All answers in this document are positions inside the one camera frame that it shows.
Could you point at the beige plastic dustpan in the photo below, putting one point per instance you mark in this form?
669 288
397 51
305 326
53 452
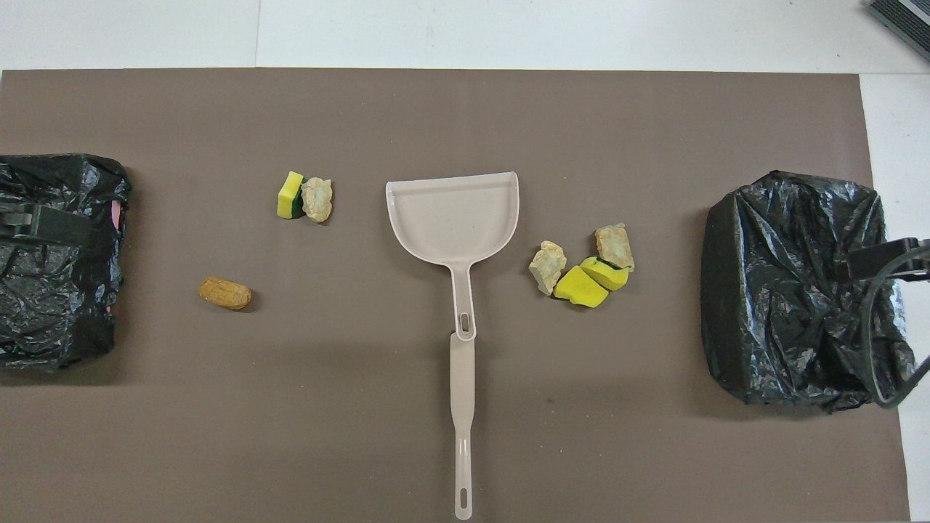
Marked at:
450 218

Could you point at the brown bread-like lump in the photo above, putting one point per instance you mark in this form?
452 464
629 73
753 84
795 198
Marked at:
225 293

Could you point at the yellow sponge green backing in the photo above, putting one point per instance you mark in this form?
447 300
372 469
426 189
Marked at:
609 276

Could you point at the small yellow green sponge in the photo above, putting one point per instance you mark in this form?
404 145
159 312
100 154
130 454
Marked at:
289 195

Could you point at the brown table mat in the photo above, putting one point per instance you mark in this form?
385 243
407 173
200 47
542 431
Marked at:
363 421

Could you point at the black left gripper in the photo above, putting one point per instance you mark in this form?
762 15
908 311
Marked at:
14 218

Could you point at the black bagged trash bin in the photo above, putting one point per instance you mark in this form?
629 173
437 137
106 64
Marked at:
785 312

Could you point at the black bagged bin pink patch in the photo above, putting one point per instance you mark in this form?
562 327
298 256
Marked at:
58 312

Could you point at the beige brush black bristles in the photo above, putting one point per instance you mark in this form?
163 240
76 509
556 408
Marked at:
462 378

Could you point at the dark grey ribbed device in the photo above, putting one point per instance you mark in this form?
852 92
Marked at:
904 18

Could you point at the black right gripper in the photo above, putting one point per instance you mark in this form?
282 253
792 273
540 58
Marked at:
917 261

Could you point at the large yellow sponge piece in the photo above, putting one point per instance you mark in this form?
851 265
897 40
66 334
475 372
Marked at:
579 288

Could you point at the beige orange foam lump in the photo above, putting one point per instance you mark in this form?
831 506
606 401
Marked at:
317 200

